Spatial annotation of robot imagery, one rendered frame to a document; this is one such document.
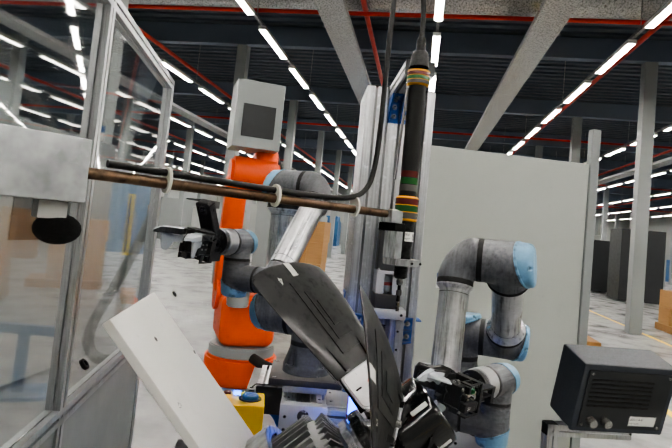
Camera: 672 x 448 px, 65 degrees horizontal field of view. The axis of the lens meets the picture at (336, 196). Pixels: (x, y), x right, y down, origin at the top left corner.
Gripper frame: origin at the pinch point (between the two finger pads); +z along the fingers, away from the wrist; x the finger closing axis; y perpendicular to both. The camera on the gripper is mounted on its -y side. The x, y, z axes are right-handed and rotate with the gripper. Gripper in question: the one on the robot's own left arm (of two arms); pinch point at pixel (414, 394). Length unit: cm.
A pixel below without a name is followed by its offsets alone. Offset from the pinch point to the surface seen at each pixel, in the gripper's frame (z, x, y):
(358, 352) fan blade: 21.8, -11.6, 1.9
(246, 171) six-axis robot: -185, -41, -347
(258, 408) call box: 12.7, 14.9, -33.4
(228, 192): 51, -36, 0
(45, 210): 74, -31, 0
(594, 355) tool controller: -57, -7, 14
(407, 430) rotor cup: 22.6, -4.0, 15.1
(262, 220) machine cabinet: -612, 58, -887
